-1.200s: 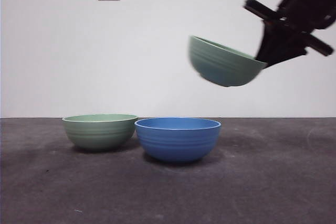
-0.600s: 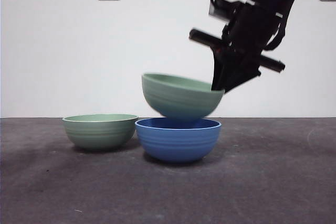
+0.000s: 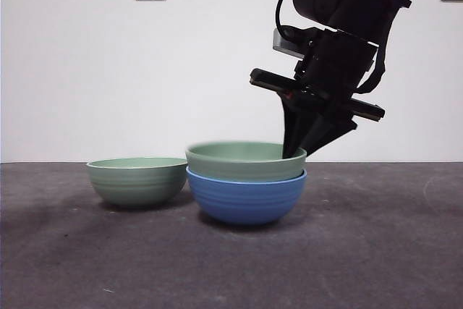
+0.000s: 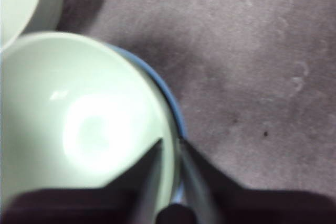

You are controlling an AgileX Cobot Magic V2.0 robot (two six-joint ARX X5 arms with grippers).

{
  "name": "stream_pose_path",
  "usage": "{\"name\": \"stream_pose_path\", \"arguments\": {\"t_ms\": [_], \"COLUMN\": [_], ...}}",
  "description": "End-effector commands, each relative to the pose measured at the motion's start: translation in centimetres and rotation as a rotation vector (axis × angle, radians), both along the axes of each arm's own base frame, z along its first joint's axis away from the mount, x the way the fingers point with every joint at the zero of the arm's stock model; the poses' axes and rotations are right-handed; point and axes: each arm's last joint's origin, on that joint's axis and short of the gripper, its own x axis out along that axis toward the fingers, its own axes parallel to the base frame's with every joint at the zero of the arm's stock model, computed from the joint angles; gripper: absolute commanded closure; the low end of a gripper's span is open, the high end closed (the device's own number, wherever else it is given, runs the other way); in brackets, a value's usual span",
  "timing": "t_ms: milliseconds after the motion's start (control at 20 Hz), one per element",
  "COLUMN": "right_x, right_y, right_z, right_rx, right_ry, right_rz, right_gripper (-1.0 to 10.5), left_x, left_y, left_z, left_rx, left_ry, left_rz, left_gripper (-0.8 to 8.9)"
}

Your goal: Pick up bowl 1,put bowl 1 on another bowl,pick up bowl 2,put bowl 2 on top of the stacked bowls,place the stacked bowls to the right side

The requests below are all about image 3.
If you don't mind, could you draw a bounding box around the thin black camera cable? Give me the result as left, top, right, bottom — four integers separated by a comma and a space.
275, 0, 309, 41

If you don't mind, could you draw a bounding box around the green ribbed bowl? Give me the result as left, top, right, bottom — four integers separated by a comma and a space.
85, 157, 189, 210
185, 141, 307, 182

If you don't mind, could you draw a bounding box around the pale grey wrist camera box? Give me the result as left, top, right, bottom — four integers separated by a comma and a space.
271, 26, 320, 60

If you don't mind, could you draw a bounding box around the black sleeved wrist cable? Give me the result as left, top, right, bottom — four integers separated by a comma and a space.
356, 45, 386, 95

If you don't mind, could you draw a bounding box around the blue ribbed bowl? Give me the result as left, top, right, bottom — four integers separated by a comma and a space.
185, 166, 308, 226

